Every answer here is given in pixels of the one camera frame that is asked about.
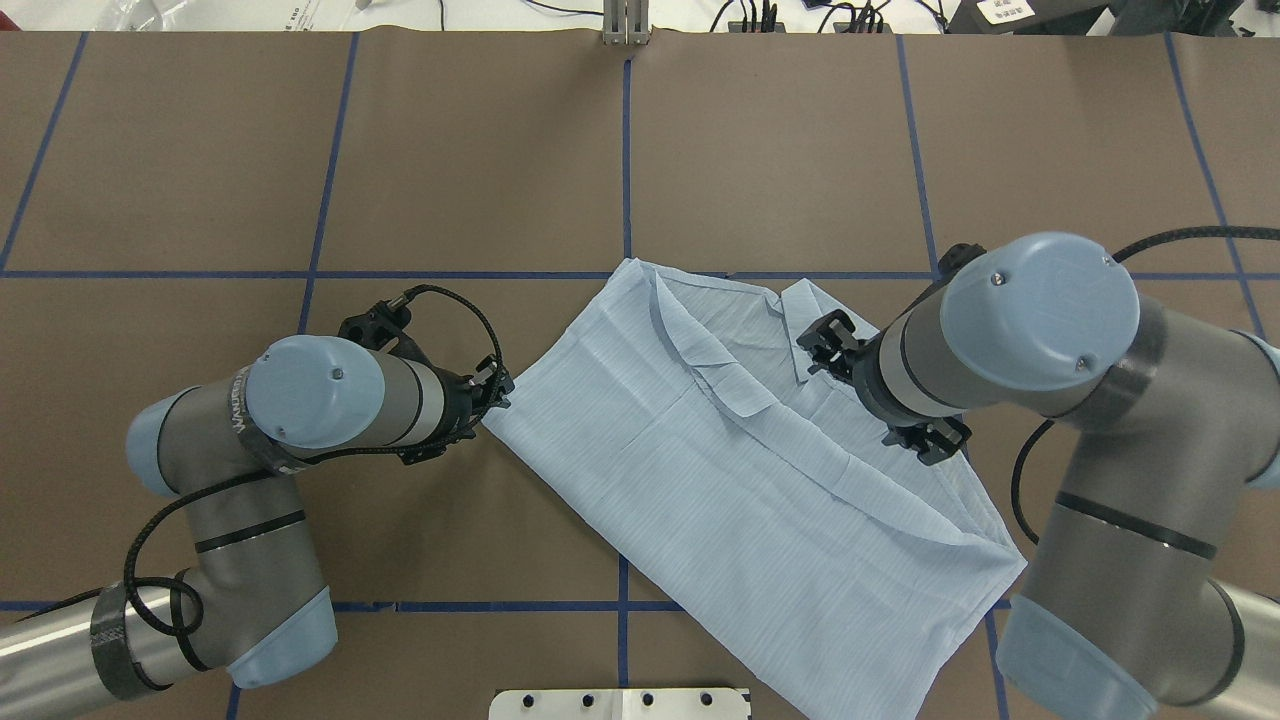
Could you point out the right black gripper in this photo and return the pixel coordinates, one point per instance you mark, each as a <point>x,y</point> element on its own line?
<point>866,388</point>

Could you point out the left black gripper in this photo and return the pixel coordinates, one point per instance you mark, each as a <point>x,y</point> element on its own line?
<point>459,407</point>

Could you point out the light blue button shirt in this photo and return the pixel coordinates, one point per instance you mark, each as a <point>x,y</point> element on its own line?
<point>678,417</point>

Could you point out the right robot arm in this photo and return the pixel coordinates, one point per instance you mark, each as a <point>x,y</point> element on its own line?
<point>1119,613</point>

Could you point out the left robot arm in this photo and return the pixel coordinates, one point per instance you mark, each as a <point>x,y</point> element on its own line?
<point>226,576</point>

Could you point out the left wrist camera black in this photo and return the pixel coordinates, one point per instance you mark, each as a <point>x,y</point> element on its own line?
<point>382,328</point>

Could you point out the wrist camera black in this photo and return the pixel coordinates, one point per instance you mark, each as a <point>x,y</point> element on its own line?
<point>957,256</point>
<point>382,328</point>

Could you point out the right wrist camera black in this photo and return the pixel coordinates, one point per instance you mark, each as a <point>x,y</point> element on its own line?
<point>957,256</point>

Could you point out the aluminium frame post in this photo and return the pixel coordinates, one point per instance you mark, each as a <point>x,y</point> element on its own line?
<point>626,23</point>

